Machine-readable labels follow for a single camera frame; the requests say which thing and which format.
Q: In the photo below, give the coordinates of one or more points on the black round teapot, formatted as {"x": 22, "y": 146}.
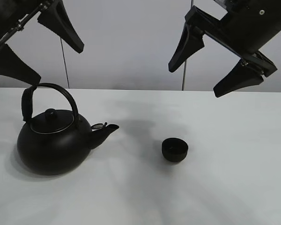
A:
{"x": 57, "y": 141}

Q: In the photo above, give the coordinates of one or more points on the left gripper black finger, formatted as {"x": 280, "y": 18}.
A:
{"x": 54, "y": 17}
{"x": 12, "y": 66}

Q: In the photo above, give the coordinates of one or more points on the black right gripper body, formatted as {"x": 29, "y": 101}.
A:
{"x": 247, "y": 26}

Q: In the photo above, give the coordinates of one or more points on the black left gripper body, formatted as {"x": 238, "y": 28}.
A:
{"x": 14, "y": 14}

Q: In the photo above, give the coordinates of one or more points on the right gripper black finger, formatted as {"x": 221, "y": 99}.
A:
{"x": 241, "y": 76}
{"x": 190, "y": 42}

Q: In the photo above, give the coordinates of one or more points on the small black teacup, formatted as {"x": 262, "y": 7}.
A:
{"x": 174, "y": 149}

